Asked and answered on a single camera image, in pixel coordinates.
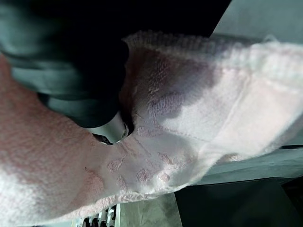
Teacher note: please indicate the pink terry towel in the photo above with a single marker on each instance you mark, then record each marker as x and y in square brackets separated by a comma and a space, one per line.
[189, 99]

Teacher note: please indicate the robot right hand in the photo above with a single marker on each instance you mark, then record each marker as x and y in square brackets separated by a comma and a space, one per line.
[71, 59]

